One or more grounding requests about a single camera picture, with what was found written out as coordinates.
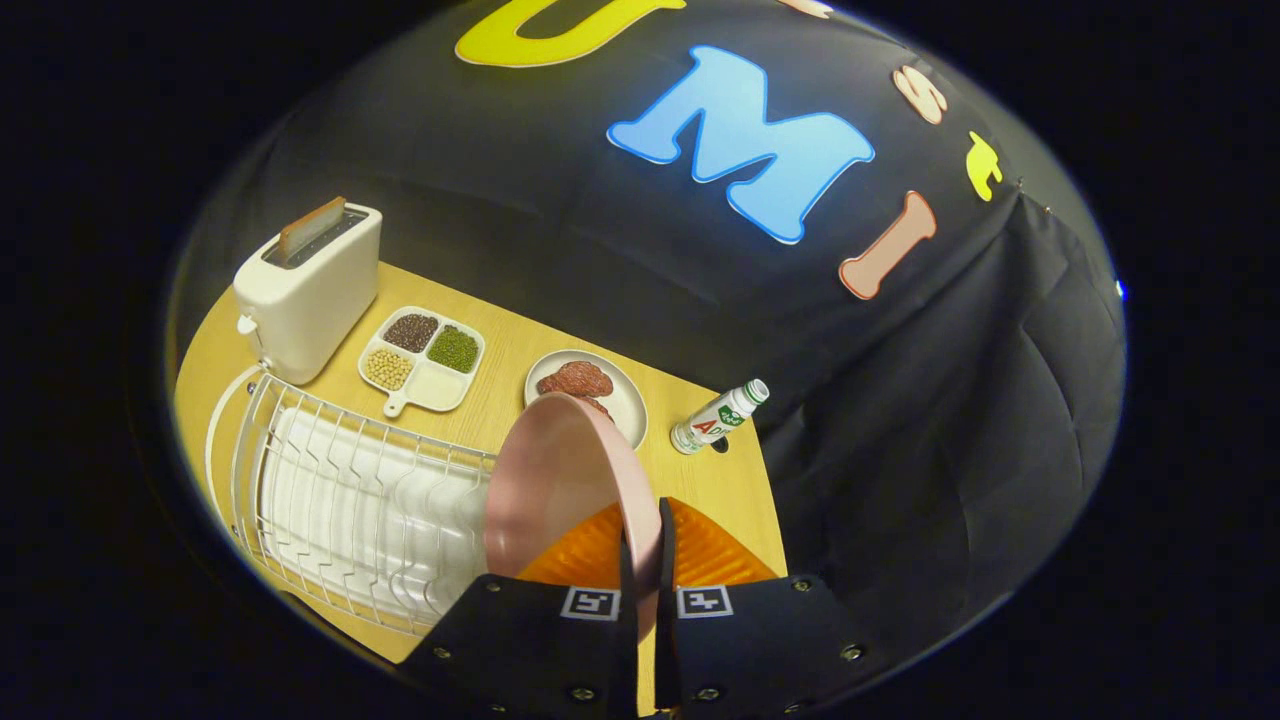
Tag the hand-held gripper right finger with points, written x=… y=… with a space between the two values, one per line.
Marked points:
x=760 y=650

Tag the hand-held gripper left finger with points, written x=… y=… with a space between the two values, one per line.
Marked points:
x=520 y=650

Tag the pink plate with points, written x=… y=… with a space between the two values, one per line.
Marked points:
x=555 y=480

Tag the beige round plate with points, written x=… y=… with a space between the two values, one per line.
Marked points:
x=628 y=400

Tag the white drink bottle green label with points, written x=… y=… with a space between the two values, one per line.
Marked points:
x=712 y=420

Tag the red meat piece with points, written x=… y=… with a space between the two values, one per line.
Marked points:
x=575 y=379
x=600 y=406

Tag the white divided tray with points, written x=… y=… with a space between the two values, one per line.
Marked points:
x=432 y=385

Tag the pile of green beans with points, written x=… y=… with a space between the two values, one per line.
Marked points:
x=454 y=349

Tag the pile of yellow beans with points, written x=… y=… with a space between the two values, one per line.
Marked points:
x=388 y=369

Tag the pile of dark beans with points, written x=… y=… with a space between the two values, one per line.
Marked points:
x=411 y=332

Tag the white toaster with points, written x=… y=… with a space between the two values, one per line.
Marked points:
x=310 y=310

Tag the brown toast slice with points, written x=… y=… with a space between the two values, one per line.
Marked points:
x=308 y=228

